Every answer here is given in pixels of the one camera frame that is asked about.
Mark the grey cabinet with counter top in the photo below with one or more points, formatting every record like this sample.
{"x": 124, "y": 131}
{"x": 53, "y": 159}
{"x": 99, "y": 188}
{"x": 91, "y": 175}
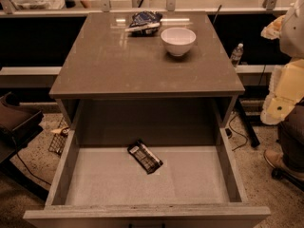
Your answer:
{"x": 115, "y": 88}

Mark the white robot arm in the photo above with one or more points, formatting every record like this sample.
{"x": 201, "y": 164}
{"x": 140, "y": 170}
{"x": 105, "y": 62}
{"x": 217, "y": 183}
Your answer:
{"x": 286, "y": 87}

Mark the open grey top drawer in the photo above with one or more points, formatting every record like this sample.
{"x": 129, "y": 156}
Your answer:
{"x": 104, "y": 187}

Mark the wire mesh basket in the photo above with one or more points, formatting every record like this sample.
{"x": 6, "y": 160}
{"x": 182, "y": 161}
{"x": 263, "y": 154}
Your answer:
{"x": 58, "y": 142}

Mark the white ceramic bowl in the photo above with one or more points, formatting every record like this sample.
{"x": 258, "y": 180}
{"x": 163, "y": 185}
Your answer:
{"x": 178, "y": 41}

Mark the dark brown chair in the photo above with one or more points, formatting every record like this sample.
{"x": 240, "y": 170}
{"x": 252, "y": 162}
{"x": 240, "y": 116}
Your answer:
{"x": 19, "y": 125}

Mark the blue chip bag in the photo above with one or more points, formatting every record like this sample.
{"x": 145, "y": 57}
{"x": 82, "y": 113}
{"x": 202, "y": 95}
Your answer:
{"x": 145, "y": 22}

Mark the clear plastic water bottle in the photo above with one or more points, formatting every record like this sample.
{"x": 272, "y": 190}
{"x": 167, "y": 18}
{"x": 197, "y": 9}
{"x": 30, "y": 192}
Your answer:
{"x": 236, "y": 55}

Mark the black rxbar chocolate wrapper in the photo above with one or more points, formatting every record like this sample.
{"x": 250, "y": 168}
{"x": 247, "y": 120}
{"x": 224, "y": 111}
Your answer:
{"x": 144, "y": 156}

